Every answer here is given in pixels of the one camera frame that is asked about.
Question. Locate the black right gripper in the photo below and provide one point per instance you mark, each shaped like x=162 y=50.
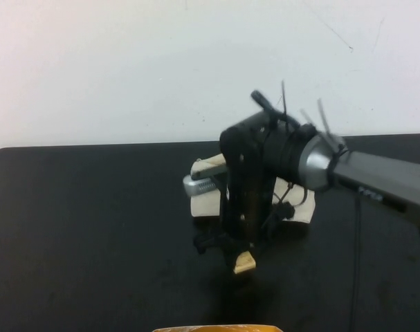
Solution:
x=244 y=193

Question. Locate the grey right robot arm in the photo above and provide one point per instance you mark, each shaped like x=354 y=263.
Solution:
x=369 y=173

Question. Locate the cream fabric pencil case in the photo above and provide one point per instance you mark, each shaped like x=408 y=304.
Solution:
x=204 y=205

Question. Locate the yellow object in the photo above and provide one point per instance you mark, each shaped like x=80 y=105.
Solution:
x=216 y=328

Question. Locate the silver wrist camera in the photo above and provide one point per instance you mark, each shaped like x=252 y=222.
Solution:
x=197 y=186

